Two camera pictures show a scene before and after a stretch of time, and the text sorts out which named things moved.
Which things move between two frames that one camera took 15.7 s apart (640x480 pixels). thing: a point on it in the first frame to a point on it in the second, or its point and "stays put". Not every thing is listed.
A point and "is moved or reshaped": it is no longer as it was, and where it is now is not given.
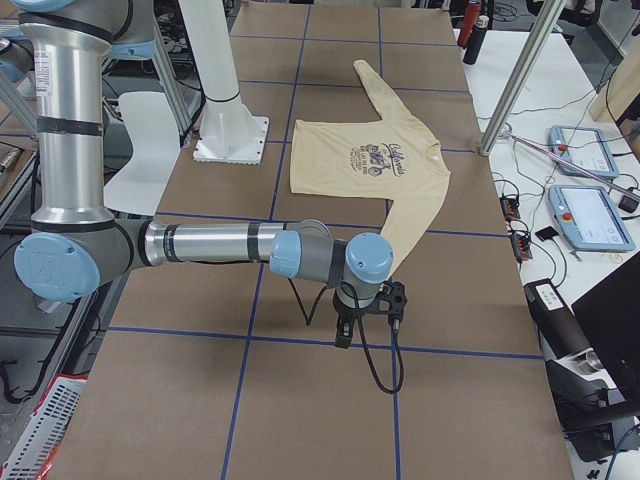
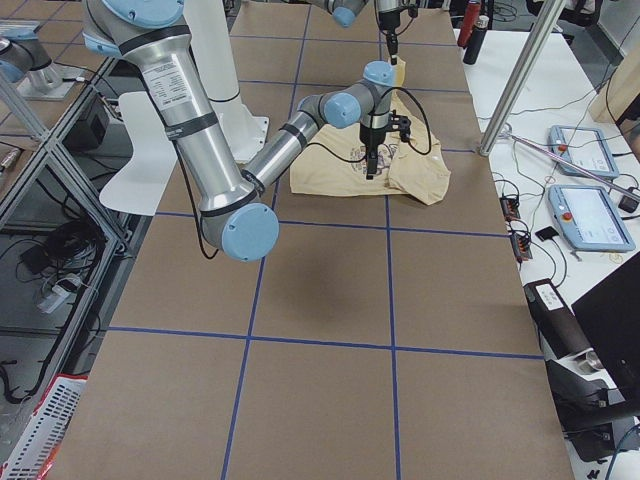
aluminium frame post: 522,76 stays put
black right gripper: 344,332 to 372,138
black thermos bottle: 472,52 stays put
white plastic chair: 156,141 stays put
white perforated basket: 42,434 stays put
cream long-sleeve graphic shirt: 397,158 is moved or reshaped
